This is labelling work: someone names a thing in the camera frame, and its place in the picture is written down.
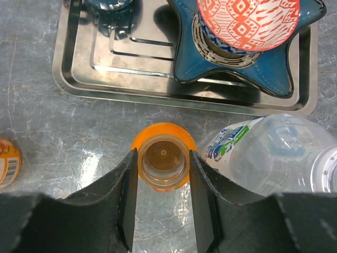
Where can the dark blue ceramic mug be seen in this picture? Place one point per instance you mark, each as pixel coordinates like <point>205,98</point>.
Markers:
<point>110,10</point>

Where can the labelled water bottle blue cap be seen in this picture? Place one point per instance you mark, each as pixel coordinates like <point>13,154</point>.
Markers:
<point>274,153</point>

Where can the silver metal tray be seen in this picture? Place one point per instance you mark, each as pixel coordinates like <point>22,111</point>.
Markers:
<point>128,56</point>

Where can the red patterned small bowl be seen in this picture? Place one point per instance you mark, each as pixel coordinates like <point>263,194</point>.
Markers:
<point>235,33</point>

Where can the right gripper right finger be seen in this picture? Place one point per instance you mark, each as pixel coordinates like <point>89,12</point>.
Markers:
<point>229,218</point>

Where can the orange juice bottle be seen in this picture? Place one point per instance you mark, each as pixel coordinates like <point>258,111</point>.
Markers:
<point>163,156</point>
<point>11,162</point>

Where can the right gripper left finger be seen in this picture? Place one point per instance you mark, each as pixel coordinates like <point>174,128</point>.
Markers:
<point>97,218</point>

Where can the blue star shaped dish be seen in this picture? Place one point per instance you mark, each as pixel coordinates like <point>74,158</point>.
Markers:
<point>270,73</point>

